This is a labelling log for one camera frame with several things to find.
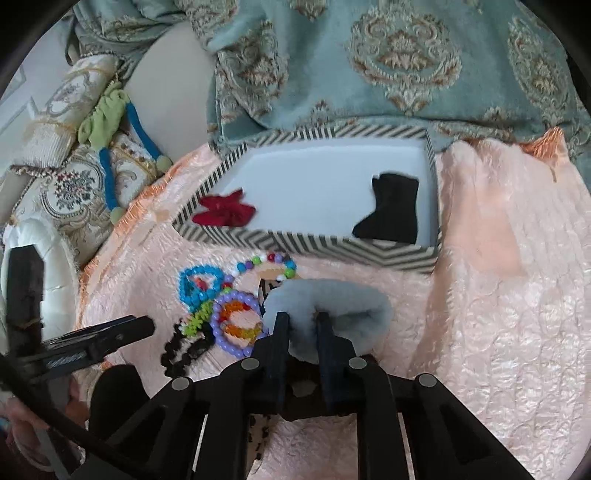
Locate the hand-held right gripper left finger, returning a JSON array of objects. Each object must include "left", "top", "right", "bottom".
[{"left": 85, "top": 312, "right": 291, "bottom": 480}]

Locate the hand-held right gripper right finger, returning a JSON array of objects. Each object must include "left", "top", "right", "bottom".
[{"left": 316, "top": 314, "right": 536, "bottom": 480}]

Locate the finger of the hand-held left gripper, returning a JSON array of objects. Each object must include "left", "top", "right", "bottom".
[
  {"left": 44, "top": 353, "right": 109, "bottom": 372},
  {"left": 44, "top": 316, "right": 155, "bottom": 354}
]

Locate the pale blue fluffy scrunchie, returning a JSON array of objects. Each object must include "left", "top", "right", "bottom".
[{"left": 262, "top": 278, "right": 393, "bottom": 363}]

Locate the clear colourful bead bracelet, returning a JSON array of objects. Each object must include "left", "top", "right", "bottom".
[{"left": 221, "top": 305, "right": 264, "bottom": 342}]

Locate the purple bead bracelet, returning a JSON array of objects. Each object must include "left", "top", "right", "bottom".
[{"left": 212, "top": 291, "right": 266, "bottom": 358}]

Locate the black scrunchie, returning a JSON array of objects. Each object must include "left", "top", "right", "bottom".
[{"left": 161, "top": 323, "right": 218, "bottom": 379}]

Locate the multicoloured bead bracelet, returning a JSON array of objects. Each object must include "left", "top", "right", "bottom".
[{"left": 236, "top": 251, "right": 297, "bottom": 281}]

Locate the green flower bead bracelet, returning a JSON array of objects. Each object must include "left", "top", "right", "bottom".
[{"left": 179, "top": 274, "right": 234, "bottom": 337}]

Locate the blue bead bracelet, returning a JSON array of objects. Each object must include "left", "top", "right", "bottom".
[{"left": 178, "top": 265, "right": 235, "bottom": 308}]

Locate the leopard print bow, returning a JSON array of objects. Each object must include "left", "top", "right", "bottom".
[{"left": 247, "top": 413, "right": 271, "bottom": 462}]

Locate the striped shallow box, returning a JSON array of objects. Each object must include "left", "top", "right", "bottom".
[{"left": 172, "top": 121, "right": 443, "bottom": 275}]

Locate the person's left hand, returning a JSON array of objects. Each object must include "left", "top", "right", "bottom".
[{"left": 7, "top": 382, "right": 93, "bottom": 469}]

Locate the white cushion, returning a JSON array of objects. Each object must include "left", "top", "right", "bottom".
[{"left": 0, "top": 217, "right": 81, "bottom": 342}]

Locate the embroidered flat pillow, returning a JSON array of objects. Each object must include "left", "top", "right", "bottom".
[{"left": 0, "top": 131, "right": 171, "bottom": 268}]

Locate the red bow hair clip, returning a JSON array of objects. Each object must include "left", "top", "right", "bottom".
[{"left": 191, "top": 188, "right": 257, "bottom": 228}]

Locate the black velvet hair accessory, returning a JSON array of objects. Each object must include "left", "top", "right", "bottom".
[{"left": 352, "top": 172, "right": 420, "bottom": 244}]

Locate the peach quilted blanket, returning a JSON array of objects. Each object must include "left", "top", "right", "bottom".
[{"left": 76, "top": 127, "right": 591, "bottom": 480}]

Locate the embroidered bolster pillow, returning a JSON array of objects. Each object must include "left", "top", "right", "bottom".
[{"left": 14, "top": 55, "right": 121, "bottom": 169}]

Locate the green and blue plush toy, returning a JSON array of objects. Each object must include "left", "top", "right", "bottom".
[{"left": 78, "top": 80, "right": 174, "bottom": 225}]

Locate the teal floral patterned pillow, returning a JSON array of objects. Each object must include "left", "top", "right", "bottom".
[{"left": 69, "top": 0, "right": 591, "bottom": 162}]

